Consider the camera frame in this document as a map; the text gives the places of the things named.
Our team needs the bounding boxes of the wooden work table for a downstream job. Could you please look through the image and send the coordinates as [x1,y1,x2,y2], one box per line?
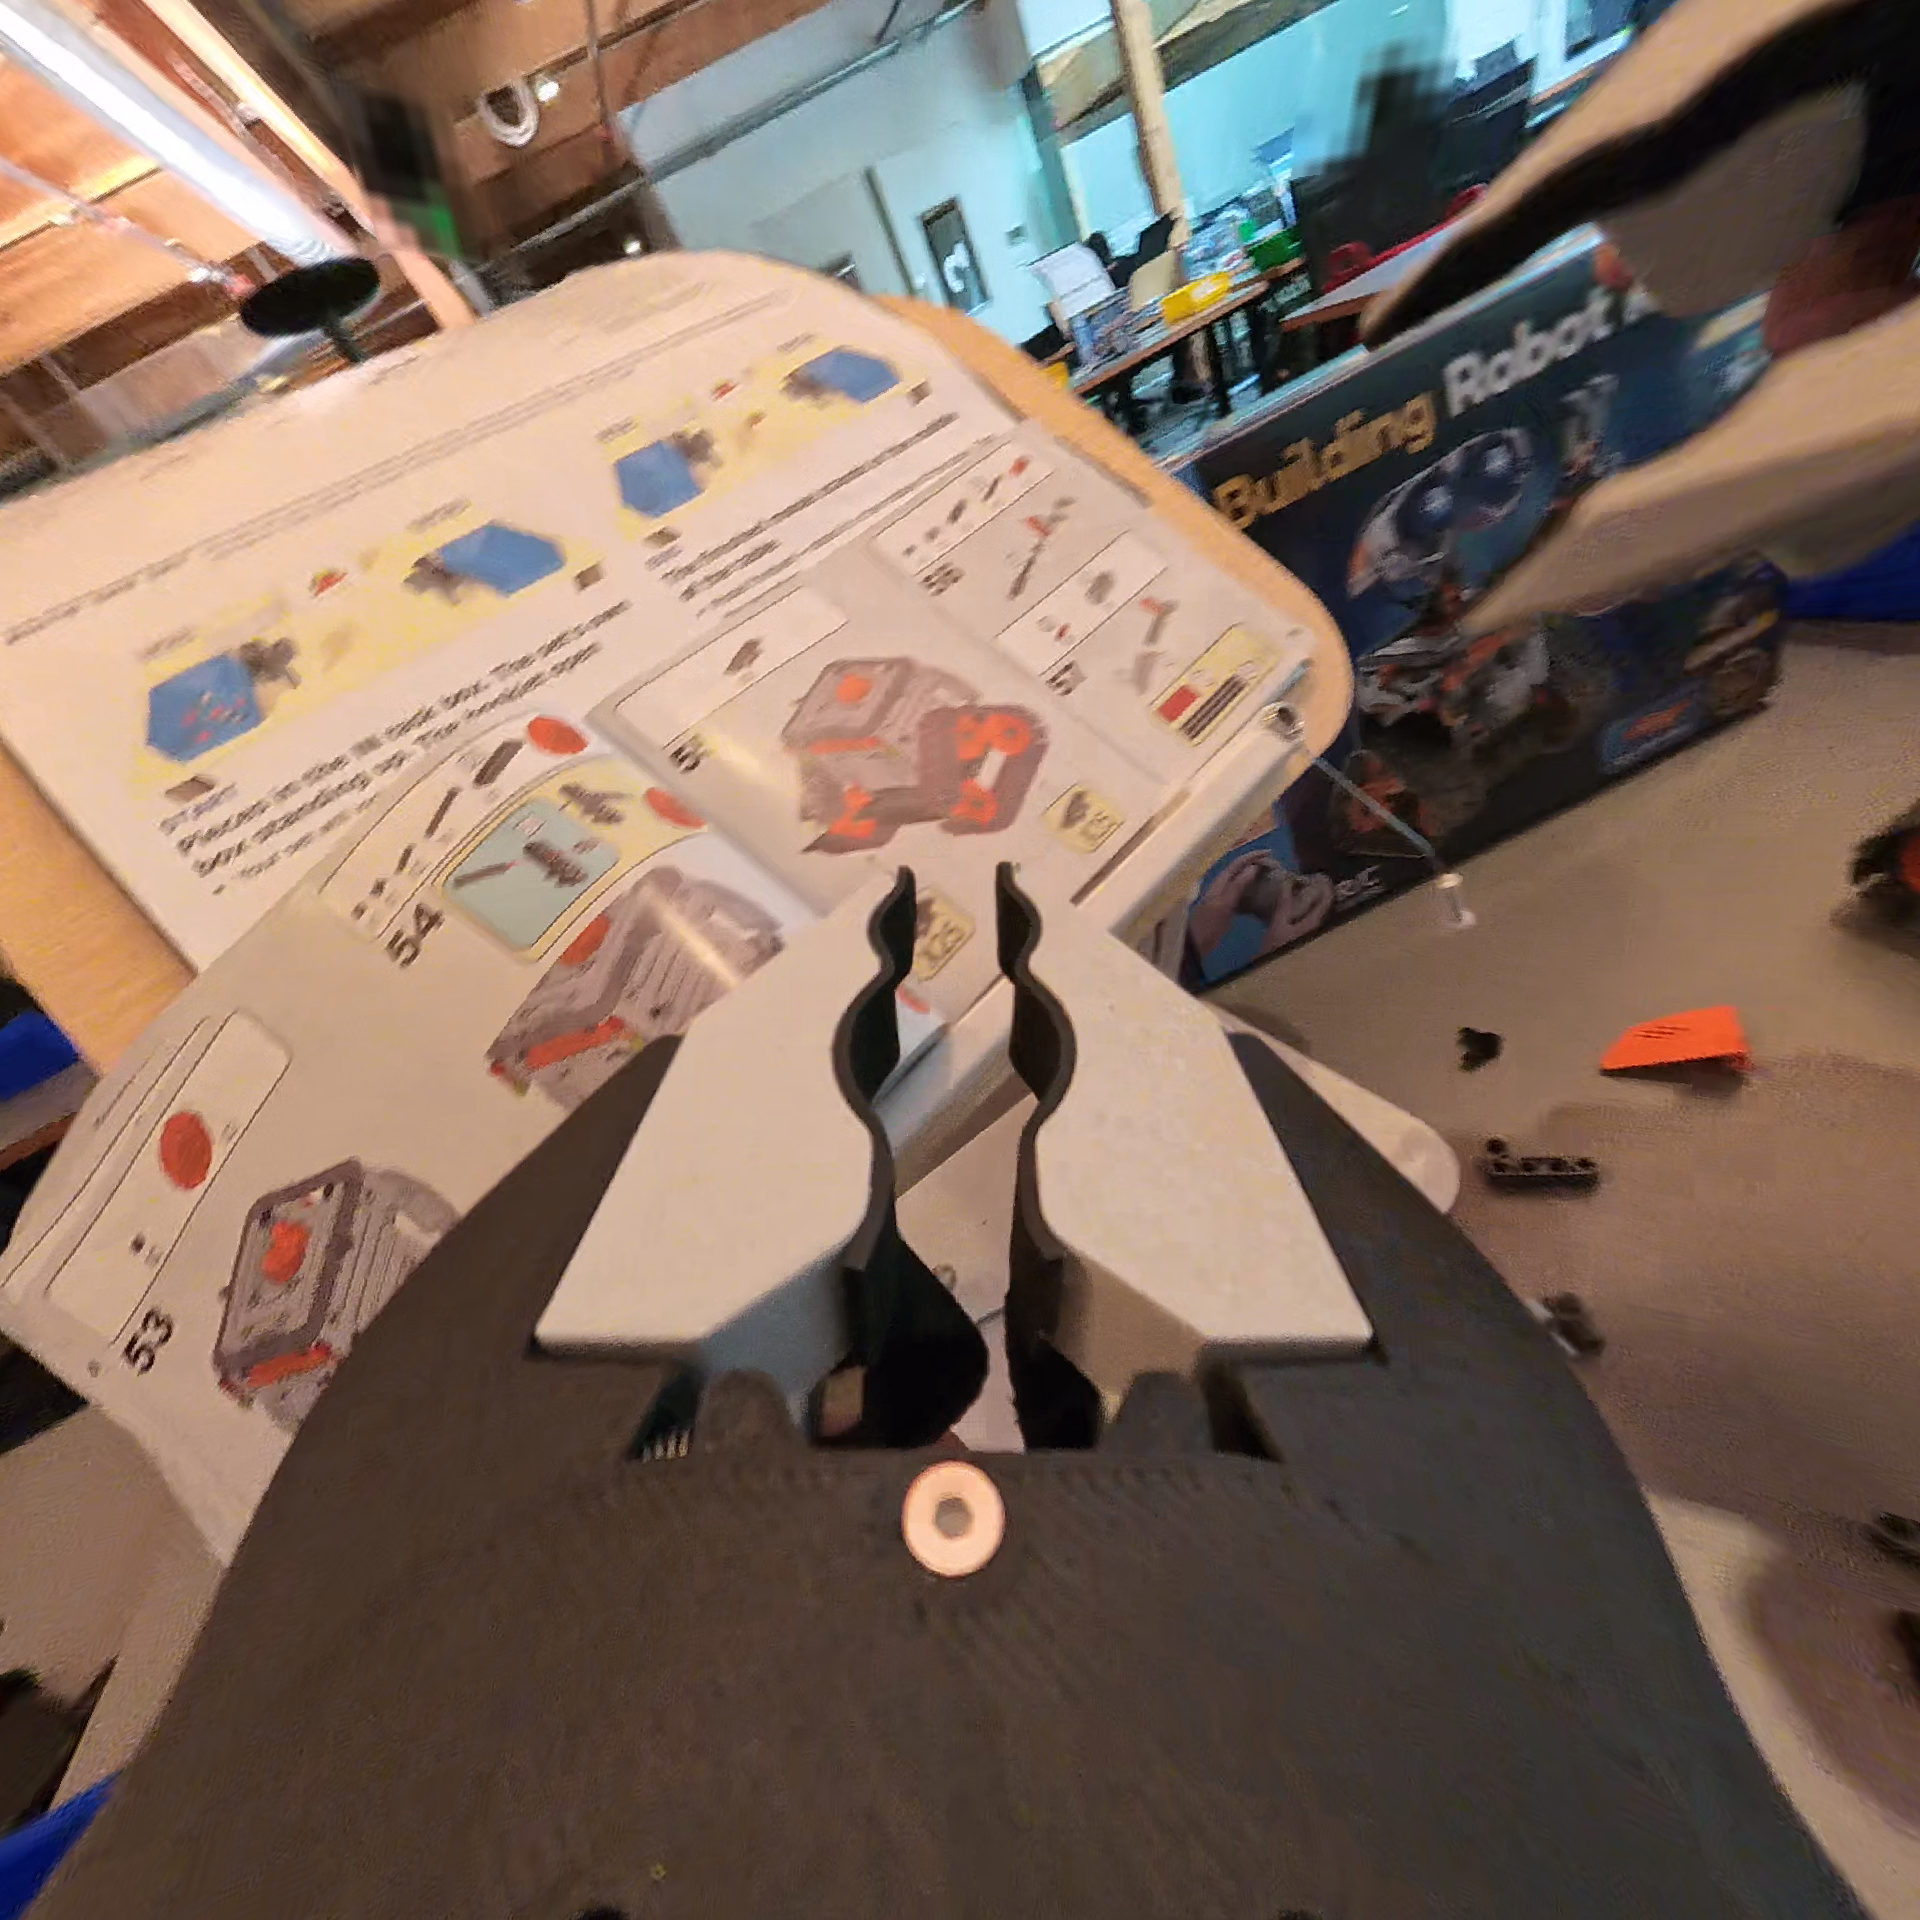
[1067,255,1314,442]

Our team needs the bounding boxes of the white printed instruction sheet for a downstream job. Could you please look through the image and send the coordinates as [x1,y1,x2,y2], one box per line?
[0,251,1039,970]

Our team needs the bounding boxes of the robot kit instruction booklet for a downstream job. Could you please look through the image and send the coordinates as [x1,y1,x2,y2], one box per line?
[0,421,1322,1562]

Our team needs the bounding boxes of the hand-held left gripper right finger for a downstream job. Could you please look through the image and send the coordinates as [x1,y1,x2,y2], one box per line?
[995,861,1375,1450]

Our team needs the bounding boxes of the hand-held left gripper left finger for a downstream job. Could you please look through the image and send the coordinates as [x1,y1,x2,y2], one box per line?
[533,866,992,1450]

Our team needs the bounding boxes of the black framed wall sign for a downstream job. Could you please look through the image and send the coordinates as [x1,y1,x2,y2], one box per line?
[914,194,981,314]

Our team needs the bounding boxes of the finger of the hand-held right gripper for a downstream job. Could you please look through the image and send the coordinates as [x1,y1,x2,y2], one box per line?
[1464,298,1920,635]
[1359,0,1920,346]

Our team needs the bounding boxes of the blue robot kit box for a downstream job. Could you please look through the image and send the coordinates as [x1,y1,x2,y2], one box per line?
[1155,224,1795,992]

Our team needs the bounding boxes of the black disc lamp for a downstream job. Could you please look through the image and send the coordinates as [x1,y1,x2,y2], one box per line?
[240,255,385,360]

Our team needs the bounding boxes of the small orange wedge panel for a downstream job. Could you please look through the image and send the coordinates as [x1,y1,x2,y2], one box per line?
[1601,1005,1754,1074]

